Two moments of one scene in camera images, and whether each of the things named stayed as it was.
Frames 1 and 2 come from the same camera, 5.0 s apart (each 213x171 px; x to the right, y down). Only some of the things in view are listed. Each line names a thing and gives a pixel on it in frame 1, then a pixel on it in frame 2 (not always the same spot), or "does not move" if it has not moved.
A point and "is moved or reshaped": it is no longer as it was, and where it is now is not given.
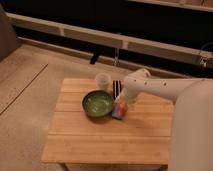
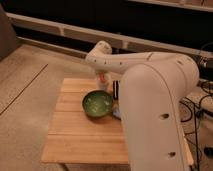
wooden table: [75, 137] does not move
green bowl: [98, 103] does not move
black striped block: [116, 88] does not move
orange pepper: [123, 107] is moved or reshaped
